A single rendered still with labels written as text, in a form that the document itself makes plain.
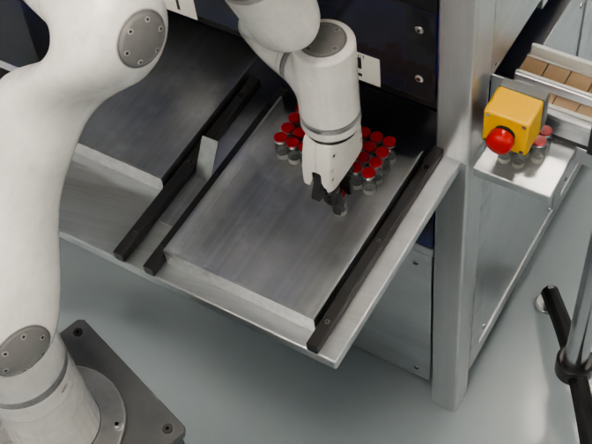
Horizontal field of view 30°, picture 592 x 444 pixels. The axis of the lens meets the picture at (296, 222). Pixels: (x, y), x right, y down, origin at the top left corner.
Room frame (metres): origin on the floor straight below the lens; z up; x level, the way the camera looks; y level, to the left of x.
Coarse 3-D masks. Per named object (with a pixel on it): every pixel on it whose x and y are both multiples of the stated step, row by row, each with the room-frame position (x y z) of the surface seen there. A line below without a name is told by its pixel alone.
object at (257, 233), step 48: (240, 192) 1.06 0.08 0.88; (288, 192) 1.05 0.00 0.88; (384, 192) 1.02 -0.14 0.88; (192, 240) 0.99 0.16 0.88; (240, 240) 0.97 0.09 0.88; (288, 240) 0.96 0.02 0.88; (336, 240) 0.95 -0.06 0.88; (240, 288) 0.87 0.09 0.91; (288, 288) 0.87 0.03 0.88; (336, 288) 0.85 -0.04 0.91
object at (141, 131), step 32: (192, 32) 1.44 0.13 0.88; (224, 32) 1.42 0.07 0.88; (160, 64) 1.37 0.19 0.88; (192, 64) 1.36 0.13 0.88; (224, 64) 1.35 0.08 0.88; (256, 64) 1.31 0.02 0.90; (128, 96) 1.31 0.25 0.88; (160, 96) 1.30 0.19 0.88; (192, 96) 1.28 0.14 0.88; (224, 96) 1.24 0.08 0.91; (96, 128) 1.25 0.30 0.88; (128, 128) 1.24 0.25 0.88; (160, 128) 1.22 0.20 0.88; (192, 128) 1.21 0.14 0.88; (96, 160) 1.17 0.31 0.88; (128, 160) 1.17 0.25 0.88; (160, 160) 1.15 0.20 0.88
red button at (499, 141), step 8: (496, 128) 1.01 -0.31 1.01; (488, 136) 1.00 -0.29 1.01; (496, 136) 0.99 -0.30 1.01; (504, 136) 0.99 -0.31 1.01; (512, 136) 0.99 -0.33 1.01; (488, 144) 0.99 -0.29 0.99; (496, 144) 0.98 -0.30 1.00; (504, 144) 0.98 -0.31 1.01; (512, 144) 0.98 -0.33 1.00; (496, 152) 0.99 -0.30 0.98; (504, 152) 0.98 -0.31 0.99
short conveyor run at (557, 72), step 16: (544, 48) 1.18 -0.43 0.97; (528, 64) 1.19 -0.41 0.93; (544, 64) 1.19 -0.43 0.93; (560, 64) 1.18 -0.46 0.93; (576, 64) 1.15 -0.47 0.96; (528, 80) 1.13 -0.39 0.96; (544, 80) 1.12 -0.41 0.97; (560, 80) 1.15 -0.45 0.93; (576, 80) 1.14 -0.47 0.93; (560, 96) 1.12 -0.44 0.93; (576, 96) 1.08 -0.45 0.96; (560, 112) 1.08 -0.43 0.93; (576, 112) 1.08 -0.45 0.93; (560, 128) 1.07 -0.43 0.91; (576, 128) 1.05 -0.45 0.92; (576, 144) 1.05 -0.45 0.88; (576, 160) 1.05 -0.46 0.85
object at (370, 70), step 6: (360, 54) 1.16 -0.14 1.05; (366, 60) 1.15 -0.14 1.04; (372, 60) 1.15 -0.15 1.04; (378, 60) 1.14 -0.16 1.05; (366, 66) 1.15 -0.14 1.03; (372, 66) 1.15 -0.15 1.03; (378, 66) 1.14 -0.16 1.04; (360, 72) 1.16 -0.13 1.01; (366, 72) 1.15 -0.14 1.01; (372, 72) 1.15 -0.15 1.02; (378, 72) 1.14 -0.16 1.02; (360, 78) 1.16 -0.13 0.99; (366, 78) 1.15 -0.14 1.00; (372, 78) 1.15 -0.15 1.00; (378, 78) 1.14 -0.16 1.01; (372, 84) 1.15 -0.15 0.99; (378, 84) 1.14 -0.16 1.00
